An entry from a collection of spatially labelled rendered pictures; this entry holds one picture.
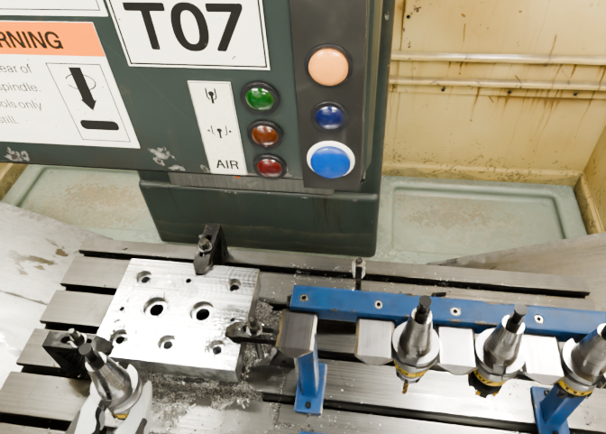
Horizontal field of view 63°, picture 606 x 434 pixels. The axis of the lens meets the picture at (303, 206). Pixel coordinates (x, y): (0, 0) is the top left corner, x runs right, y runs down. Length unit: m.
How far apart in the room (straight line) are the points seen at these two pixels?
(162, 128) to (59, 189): 1.69
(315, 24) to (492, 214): 1.51
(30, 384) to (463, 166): 1.39
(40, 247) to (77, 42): 1.37
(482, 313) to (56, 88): 0.59
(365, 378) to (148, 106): 0.78
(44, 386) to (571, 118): 1.55
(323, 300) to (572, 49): 1.08
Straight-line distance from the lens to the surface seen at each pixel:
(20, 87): 0.43
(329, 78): 0.33
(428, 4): 1.45
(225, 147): 0.39
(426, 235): 1.67
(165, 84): 0.37
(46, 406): 1.17
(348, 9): 0.31
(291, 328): 0.73
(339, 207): 1.39
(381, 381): 1.04
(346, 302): 0.74
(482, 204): 1.81
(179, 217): 1.56
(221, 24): 0.33
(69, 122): 0.43
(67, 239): 1.74
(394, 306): 0.74
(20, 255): 1.71
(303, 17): 0.32
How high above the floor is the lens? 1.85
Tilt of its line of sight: 47 degrees down
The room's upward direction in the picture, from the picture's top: 5 degrees counter-clockwise
